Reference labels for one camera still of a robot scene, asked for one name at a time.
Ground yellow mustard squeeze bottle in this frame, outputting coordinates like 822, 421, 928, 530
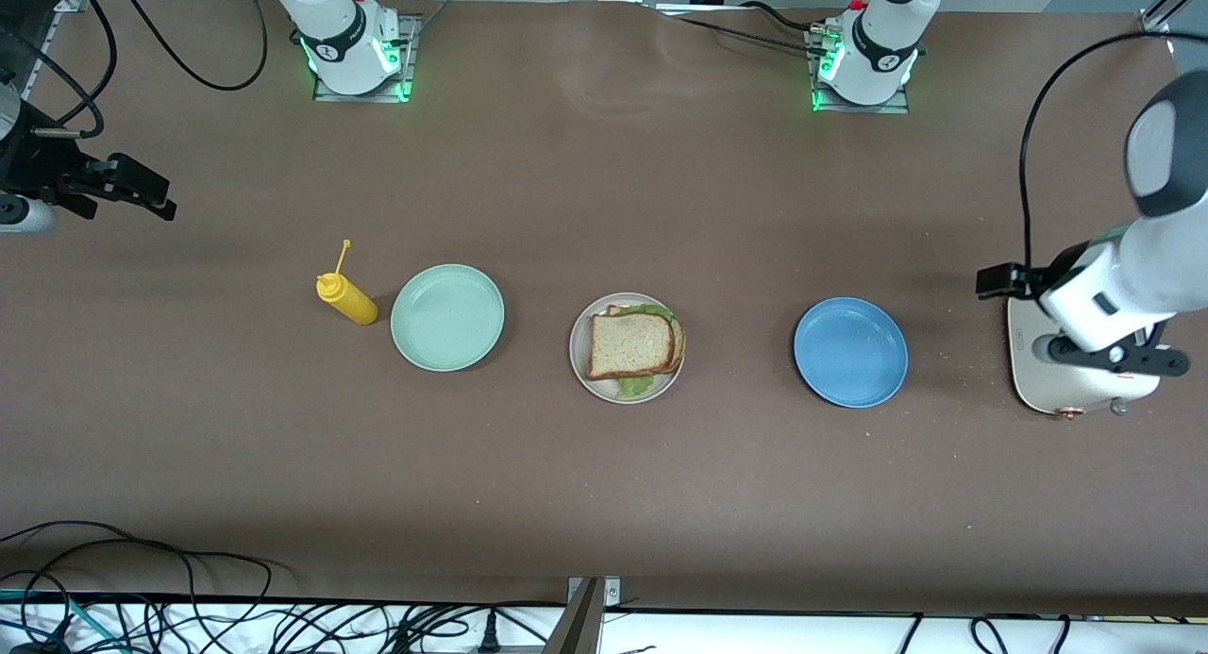
316, 240, 380, 326

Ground brown bread slice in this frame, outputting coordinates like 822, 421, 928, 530
586, 311, 677, 382
604, 305, 687, 375

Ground green lettuce leaf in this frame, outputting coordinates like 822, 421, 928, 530
615, 302, 675, 398

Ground blue plate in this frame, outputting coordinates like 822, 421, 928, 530
793, 296, 910, 409

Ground mint green plate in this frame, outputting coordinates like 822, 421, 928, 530
390, 263, 506, 373

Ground beige plate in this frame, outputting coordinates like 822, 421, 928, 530
568, 292, 686, 405

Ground cream white toaster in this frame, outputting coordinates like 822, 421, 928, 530
1007, 295, 1162, 419

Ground long black cable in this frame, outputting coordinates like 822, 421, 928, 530
0, 0, 269, 141
1019, 29, 1208, 273

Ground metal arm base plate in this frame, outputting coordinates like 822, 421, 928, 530
311, 14, 423, 104
807, 26, 912, 115

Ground black cable loop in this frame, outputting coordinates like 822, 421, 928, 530
0, 520, 275, 603

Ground black base cables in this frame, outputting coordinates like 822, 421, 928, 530
651, 1, 836, 56

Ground teal cable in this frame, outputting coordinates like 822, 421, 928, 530
0, 588, 128, 653

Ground black cable tangle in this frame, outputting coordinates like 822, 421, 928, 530
0, 593, 567, 654

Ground metal table bracket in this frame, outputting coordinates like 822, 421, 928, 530
543, 577, 624, 654

